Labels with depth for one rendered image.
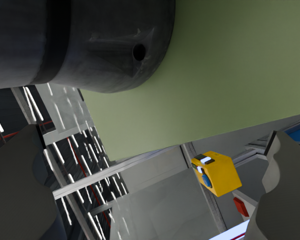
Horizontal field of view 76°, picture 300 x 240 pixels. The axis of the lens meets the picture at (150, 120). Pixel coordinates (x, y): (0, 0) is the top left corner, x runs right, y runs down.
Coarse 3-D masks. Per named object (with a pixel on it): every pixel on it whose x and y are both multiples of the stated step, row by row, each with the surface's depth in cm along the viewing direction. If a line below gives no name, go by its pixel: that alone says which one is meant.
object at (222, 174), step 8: (208, 152) 75; (192, 160) 73; (216, 160) 63; (224, 160) 60; (208, 168) 60; (216, 168) 60; (224, 168) 60; (232, 168) 61; (200, 176) 70; (208, 176) 61; (216, 176) 60; (224, 176) 60; (232, 176) 60; (216, 184) 60; (224, 184) 60; (232, 184) 60; (240, 184) 61; (216, 192) 60; (224, 192) 60
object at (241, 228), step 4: (248, 220) 39; (240, 224) 39; (244, 224) 39; (232, 228) 39; (236, 228) 38; (240, 228) 38; (244, 228) 38; (224, 232) 39; (228, 232) 38; (232, 232) 38; (236, 232) 37; (240, 232) 37; (216, 236) 38; (220, 236) 38; (224, 236) 38; (228, 236) 37; (232, 236) 37
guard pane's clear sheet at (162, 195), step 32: (0, 96) 102; (32, 96) 103; (64, 96) 105; (0, 128) 101; (64, 128) 104; (64, 160) 104; (96, 160) 106; (160, 160) 109; (96, 192) 105; (128, 192) 107; (160, 192) 108; (192, 192) 110; (64, 224) 103; (96, 224) 105; (128, 224) 106; (160, 224) 108; (192, 224) 110
